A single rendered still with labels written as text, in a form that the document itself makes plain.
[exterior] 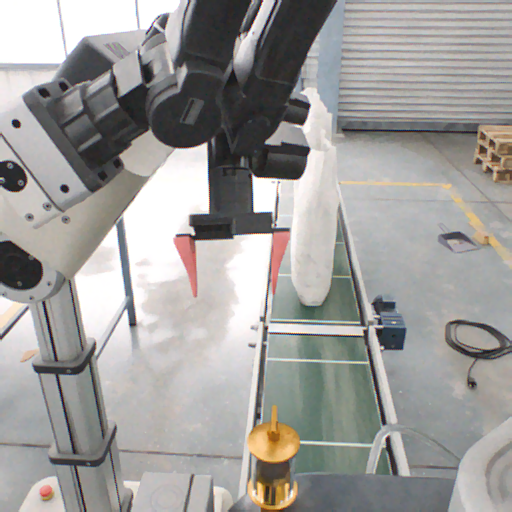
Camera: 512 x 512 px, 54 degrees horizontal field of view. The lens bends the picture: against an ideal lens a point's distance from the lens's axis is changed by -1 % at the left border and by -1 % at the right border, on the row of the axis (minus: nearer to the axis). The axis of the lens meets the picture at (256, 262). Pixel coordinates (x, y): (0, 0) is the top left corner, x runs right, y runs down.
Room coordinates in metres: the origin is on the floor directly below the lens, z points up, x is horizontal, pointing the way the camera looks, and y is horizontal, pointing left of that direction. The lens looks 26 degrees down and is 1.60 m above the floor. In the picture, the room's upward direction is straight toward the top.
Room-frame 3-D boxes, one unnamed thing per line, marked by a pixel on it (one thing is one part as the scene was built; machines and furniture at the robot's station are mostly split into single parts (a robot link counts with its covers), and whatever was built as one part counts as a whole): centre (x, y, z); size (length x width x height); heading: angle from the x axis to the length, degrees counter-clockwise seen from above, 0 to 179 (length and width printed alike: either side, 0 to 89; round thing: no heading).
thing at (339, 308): (2.93, -0.33, 0.34); 2.21 x 0.39 x 0.09; 176
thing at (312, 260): (2.21, -0.27, 0.74); 0.47 x 0.22 x 0.72; 174
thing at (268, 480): (0.20, -0.01, 1.37); 0.03 x 0.02 x 0.03; 176
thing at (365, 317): (2.91, -0.32, 0.35); 2.26 x 0.48 x 0.14; 176
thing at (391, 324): (1.95, -0.57, 0.35); 0.30 x 0.15 x 0.15; 176
